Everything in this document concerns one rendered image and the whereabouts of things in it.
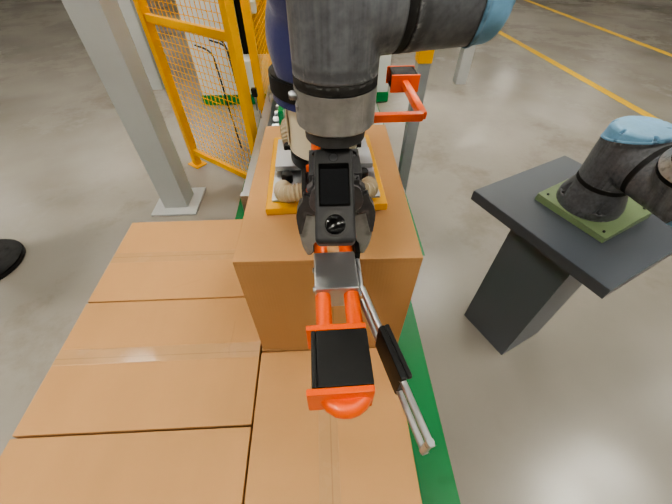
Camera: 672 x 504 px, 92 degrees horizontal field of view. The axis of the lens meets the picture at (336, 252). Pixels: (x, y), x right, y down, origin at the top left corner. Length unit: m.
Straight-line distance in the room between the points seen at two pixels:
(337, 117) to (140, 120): 1.90
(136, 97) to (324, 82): 1.85
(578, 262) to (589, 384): 0.87
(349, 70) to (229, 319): 0.90
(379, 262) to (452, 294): 1.22
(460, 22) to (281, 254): 0.50
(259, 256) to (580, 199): 0.99
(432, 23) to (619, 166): 0.89
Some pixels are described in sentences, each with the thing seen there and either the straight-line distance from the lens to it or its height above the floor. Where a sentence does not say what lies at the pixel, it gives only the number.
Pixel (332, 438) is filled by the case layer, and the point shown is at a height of 0.54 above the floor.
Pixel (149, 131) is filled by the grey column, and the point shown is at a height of 0.57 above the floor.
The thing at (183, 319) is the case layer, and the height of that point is 0.54.
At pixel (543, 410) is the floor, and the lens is 1.75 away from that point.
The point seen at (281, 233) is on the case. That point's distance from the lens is 0.74.
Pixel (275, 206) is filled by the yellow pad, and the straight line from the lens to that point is 0.78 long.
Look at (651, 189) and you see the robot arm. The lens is 1.15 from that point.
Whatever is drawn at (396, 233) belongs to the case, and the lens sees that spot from 0.74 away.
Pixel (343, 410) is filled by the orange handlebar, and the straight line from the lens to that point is 0.38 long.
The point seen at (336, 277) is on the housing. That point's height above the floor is 1.09.
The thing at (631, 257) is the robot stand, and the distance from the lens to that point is 1.27.
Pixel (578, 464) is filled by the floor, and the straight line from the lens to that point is 1.73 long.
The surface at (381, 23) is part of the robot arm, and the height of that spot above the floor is 1.38.
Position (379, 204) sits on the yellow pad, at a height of 0.96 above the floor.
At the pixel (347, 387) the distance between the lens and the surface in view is 0.37.
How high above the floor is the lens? 1.45
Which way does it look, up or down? 47 degrees down
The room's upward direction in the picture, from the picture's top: straight up
